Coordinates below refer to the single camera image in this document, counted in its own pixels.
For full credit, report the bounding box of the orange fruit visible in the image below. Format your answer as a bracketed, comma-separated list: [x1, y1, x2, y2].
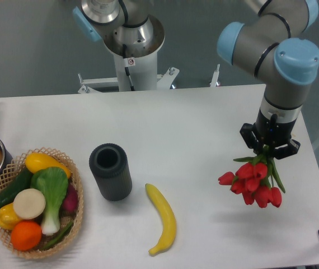
[11, 220, 42, 251]

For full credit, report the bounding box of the green bok choy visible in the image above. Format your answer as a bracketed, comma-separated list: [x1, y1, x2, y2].
[31, 167, 68, 235]

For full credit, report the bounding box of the white round radish slice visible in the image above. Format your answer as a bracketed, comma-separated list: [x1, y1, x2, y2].
[13, 188, 46, 220]

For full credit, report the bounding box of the yellow bell pepper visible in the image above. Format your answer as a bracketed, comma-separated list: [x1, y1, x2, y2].
[0, 203, 23, 230]

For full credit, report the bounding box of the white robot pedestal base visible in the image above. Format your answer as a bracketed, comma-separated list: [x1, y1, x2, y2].
[72, 0, 180, 94]

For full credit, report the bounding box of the dark green cucumber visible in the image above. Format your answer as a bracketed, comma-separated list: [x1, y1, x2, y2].
[0, 168, 33, 209]

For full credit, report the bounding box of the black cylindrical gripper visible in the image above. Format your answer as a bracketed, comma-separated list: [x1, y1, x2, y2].
[240, 110, 301, 160]

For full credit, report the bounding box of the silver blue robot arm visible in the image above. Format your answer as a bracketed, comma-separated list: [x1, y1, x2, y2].
[217, 1, 319, 159]

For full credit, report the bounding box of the red tulip bouquet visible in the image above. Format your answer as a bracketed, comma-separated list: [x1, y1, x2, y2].
[218, 146, 285, 208]

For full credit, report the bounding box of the purple red onion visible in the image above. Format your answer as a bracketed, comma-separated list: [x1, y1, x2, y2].
[62, 184, 78, 213]

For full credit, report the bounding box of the green chili pepper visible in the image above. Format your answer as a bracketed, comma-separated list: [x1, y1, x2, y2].
[41, 221, 74, 251]

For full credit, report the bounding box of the dark grey ribbed vase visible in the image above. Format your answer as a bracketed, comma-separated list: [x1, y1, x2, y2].
[89, 143, 132, 201]

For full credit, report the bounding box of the woven wicker basket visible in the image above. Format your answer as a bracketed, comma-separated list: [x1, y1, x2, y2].
[0, 147, 83, 259]

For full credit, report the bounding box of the yellow squash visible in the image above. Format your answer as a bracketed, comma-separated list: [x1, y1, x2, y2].
[25, 152, 72, 179]

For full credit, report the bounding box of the yellow banana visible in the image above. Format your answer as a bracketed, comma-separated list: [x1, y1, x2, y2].
[145, 183, 177, 256]

